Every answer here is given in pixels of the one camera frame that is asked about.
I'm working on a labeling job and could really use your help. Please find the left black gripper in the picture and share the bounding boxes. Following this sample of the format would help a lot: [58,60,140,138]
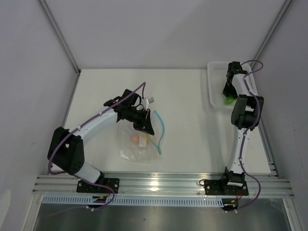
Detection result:
[126,107,154,135]

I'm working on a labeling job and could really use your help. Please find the green toy vegetable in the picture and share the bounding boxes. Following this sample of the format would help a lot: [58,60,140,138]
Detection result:
[224,96,235,105]

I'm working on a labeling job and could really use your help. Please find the pink toy egg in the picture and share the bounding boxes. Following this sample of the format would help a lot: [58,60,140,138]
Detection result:
[130,134,139,143]

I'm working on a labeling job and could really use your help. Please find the clear zip top bag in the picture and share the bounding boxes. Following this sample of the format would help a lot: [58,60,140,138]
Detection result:
[117,110,166,163]

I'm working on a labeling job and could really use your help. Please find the yellow toy fruit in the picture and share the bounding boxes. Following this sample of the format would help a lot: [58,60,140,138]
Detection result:
[146,134,151,145]

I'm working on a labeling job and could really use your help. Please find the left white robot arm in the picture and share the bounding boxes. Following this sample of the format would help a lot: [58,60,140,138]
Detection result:
[47,89,154,193]

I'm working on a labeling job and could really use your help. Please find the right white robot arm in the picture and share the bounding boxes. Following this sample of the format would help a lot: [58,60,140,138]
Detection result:
[219,61,264,194]

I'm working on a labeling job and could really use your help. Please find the white plastic basket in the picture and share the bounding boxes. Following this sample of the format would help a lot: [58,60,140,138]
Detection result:
[207,61,258,113]

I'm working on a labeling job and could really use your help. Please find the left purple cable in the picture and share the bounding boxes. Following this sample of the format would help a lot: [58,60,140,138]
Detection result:
[47,81,147,175]

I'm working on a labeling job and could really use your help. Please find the aluminium rail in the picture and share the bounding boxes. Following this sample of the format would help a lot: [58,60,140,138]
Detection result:
[32,172,295,198]

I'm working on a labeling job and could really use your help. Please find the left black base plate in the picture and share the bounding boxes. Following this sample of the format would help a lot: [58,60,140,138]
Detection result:
[77,173,120,194]

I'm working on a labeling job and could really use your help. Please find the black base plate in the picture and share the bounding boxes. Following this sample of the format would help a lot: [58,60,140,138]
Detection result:
[77,173,120,194]
[199,179,249,196]

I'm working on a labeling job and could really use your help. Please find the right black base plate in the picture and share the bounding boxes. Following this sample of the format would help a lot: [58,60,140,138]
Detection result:
[199,179,249,196]

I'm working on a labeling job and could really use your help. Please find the right aluminium frame post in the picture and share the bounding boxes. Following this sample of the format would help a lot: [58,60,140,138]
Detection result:
[251,0,295,70]

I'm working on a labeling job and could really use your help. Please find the aluminium frame post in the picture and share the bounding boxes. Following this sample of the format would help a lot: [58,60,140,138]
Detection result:
[37,0,81,75]
[251,0,295,70]

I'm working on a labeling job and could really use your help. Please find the white slotted cable duct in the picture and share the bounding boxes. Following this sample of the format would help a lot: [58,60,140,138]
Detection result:
[42,194,223,207]

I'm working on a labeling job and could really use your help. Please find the left aluminium frame post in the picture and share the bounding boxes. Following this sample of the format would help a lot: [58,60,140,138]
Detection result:
[37,0,81,75]

